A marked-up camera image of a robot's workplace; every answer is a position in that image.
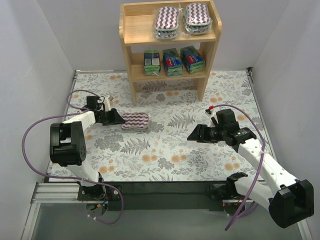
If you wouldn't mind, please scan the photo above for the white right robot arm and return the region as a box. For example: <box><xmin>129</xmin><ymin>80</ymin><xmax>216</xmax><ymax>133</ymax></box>
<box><xmin>187</xmin><ymin>124</ymin><xmax>314</xmax><ymax>228</ymax></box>

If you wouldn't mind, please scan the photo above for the white cable connector tag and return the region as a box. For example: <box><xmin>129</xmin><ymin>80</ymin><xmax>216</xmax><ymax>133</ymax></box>
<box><xmin>103</xmin><ymin>95</ymin><xmax>114</xmax><ymax>112</ymax></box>

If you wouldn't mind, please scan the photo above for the green blue sponge pack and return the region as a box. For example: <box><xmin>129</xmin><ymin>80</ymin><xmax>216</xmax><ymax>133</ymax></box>
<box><xmin>162</xmin><ymin>48</ymin><xmax>183</xmax><ymax>77</ymax></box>
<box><xmin>143</xmin><ymin>50</ymin><xmax>161</xmax><ymax>76</ymax></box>
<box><xmin>180</xmin><ymin>45</ymin><xmax>205</xmax><ymax>74</ymax></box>

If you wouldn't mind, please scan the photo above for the pink wavy sponge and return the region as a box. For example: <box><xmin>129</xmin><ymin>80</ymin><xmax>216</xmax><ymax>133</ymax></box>
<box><xmin>179</xmin><ymin>2</ymin><xmax>213</xmax><ymax>36</ymax></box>
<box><xmin>153</xmin><ymin>6</ymin><xmax>180</xmax><ymax>40</ymax></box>
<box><xmin>120</xmin><ymin>112</ymin><xmax>151</xmax><ymax>132</ymax></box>

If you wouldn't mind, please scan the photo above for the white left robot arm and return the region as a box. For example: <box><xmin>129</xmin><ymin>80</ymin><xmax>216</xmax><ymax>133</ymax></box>
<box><xmin>49</xmin><ymin>108</ymin><xmax>126</xmax><ymax>187</ymax></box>

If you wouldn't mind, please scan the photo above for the wooden two-tier shelf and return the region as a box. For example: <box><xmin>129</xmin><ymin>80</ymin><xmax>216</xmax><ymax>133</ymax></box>
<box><xmin>119</xmin><ymin>0</ymin><xmax>223</xmax><ymax>104</ymax></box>

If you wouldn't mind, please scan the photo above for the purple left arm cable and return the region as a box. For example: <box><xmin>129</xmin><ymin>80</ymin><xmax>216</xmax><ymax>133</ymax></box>
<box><xmin>21</xmin><ymin>90</ymin><xmax>125</xmax><ymax>225</ymax></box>

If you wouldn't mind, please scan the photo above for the pink wavy sponge top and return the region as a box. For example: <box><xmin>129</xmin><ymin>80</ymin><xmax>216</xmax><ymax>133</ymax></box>
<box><xmin>120</xmin><ymin>112</ymin><xmax>151</xmax><ymax>132</ymax></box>

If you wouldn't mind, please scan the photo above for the floral patterned table mat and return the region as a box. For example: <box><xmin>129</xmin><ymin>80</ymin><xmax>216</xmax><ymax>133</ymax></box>
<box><xmin>47</xmin><ymin>70</ymin><xmax>280</xmax><ymax>182</ymax></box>

